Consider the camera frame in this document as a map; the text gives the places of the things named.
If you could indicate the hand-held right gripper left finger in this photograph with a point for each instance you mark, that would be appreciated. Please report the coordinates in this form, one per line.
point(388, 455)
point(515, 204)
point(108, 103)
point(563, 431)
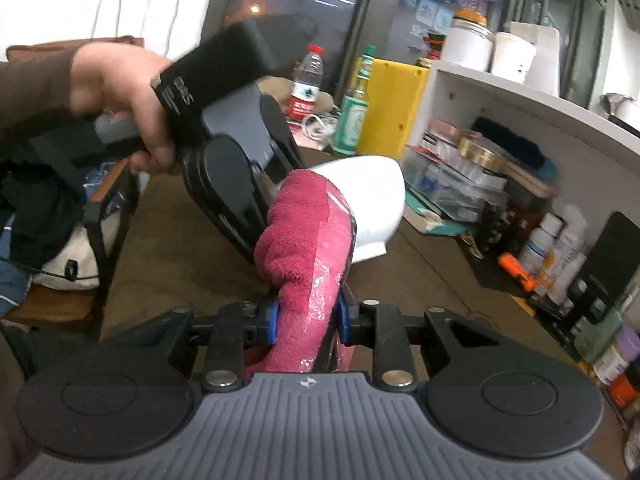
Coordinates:
point(271, 325)

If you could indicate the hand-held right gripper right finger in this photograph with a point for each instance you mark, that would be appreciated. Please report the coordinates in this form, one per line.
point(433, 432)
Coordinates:
point(343, 322)

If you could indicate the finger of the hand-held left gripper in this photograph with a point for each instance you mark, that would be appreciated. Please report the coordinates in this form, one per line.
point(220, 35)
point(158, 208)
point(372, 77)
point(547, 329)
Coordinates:
point(240, 230)
point(292, 152)

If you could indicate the pink towel cloth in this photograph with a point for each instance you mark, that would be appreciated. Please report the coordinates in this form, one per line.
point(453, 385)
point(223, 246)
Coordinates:
point(300, 240)

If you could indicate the white bowl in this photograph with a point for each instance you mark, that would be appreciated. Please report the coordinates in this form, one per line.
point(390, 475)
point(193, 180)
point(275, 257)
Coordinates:
point(370, 200)

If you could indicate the person's left hand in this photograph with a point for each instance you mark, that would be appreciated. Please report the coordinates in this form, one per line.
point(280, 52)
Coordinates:
point(115, 80)

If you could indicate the red label water bottle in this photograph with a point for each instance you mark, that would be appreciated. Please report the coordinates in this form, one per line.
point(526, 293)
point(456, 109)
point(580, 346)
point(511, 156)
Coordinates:
point(305, 85)

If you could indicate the green label glass bottle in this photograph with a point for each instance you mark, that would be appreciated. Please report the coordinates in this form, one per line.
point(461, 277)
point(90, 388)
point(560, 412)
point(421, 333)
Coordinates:
point(352, 115)

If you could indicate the yellow plastic bin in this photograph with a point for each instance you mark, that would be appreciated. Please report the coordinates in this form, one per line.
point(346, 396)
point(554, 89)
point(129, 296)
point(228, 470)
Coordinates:
point(390, 110)

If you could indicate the wooden chair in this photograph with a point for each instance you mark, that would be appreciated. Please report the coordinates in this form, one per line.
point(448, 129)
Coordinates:
point(107, 220)

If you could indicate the teal paperback book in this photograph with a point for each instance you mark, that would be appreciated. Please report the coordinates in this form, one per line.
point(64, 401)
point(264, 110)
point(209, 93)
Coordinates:
point(430, 220)

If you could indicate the beige hair clip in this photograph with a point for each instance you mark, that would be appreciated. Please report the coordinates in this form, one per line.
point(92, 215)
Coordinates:
point(472, 247)

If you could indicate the copper round tin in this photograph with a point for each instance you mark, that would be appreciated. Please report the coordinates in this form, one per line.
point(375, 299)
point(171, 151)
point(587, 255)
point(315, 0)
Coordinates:
point(450, 132)

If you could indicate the clear plastic storage box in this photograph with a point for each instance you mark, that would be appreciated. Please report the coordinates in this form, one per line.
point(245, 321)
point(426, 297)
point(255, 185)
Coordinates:
point(450, 190)

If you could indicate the white cloth bag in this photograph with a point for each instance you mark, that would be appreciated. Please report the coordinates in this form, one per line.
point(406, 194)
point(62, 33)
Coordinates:
point(80, 260)

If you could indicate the glass door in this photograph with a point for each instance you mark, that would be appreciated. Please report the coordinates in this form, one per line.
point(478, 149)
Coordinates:
point(390, 5)

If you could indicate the orange tube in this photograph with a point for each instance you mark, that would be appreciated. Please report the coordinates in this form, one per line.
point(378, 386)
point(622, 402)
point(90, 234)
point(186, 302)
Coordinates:
point(517, 270)

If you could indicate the gold round tin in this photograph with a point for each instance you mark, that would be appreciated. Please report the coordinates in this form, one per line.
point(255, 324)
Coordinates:
point(482, 155)

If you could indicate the dark patterned box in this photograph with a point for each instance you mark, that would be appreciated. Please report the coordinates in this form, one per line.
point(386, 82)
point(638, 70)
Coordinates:
point(510, 225)

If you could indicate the black clothing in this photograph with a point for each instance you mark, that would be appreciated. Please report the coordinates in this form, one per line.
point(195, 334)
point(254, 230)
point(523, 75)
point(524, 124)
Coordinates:
point(40, 195)

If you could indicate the white jar orange lid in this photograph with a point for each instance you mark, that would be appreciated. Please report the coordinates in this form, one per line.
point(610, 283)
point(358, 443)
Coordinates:
point(467, 42)

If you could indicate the white medicine bottle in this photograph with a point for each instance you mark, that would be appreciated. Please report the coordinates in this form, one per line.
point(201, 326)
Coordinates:
point(537, 245)

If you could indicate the white shelf unit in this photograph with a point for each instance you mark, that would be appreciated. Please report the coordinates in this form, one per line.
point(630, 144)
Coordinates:
point(500, 90)

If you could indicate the black bristle brush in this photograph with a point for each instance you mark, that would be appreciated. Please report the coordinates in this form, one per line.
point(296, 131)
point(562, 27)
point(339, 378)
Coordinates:
point(515, 147)

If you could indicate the white sunflower spray can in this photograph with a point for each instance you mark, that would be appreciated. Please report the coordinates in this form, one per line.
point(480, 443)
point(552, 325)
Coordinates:
point(565, 255)

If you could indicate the beige wooden brush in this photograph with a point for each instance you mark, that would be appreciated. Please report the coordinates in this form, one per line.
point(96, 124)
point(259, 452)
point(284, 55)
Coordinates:
point(530, 182)

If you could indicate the white plastic container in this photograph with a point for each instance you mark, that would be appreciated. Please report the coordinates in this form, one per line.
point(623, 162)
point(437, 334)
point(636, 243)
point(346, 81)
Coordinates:
point(512, 57)

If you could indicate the green translucent bottle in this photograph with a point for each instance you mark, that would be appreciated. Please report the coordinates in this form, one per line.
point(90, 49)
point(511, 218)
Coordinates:
point(597, 332)

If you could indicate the white flat board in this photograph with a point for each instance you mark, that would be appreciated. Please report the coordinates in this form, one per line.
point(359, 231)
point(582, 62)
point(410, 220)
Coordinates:
point(547, 55)

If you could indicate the purple lid jar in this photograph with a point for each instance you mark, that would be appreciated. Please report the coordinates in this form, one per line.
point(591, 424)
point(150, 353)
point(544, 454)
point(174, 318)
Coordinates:
point(620, 355)

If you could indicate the black phone stand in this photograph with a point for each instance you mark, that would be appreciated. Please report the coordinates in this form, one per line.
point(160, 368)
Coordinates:
point(615, 255)

